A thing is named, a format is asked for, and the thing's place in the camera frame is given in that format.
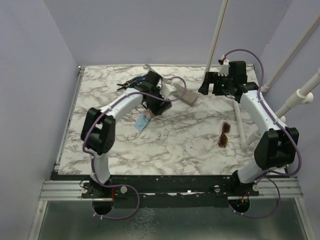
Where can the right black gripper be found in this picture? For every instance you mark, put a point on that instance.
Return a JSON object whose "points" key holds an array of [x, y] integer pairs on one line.
{"points": [[211, 77]]}

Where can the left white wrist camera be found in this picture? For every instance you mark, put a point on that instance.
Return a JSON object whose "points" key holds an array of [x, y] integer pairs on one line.
{"points": [[167, 90]]}

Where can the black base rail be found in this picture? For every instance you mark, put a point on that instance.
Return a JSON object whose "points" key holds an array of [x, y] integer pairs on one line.
{"points": [[157, 191]]}

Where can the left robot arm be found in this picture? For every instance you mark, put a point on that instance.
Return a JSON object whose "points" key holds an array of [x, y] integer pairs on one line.
{"points": [[99, 129]]}

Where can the silver open-end wrench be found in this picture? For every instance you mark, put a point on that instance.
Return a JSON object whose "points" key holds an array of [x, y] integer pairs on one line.
{"points": [[147, 67]]}

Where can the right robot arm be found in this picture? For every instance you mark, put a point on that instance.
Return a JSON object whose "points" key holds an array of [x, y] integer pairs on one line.
{"points": [[276, 147]]}

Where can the aluminium extrusion rail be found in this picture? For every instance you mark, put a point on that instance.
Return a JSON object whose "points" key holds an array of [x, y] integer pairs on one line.
{"points": [[42, 204]]}

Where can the white PVC pipe frame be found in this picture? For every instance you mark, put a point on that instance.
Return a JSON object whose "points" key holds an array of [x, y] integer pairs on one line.
{"points": [[301, 96]]}

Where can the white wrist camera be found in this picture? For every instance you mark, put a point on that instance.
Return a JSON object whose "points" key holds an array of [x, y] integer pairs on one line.
{"points": [[224, 69], [167, 90]]}

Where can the grey rectangular block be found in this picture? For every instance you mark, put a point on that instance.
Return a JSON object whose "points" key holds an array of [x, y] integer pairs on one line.
{"points": [[186, 96]]}

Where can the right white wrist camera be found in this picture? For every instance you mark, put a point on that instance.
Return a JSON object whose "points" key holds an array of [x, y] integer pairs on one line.
{"points": [[224, 69]]}

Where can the blue handled pliers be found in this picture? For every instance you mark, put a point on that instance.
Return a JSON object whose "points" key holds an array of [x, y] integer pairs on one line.
{"points": [[131, 82]]}

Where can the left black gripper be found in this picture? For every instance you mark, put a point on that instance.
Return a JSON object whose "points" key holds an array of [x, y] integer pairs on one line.
{"points": [[158, 109]]}

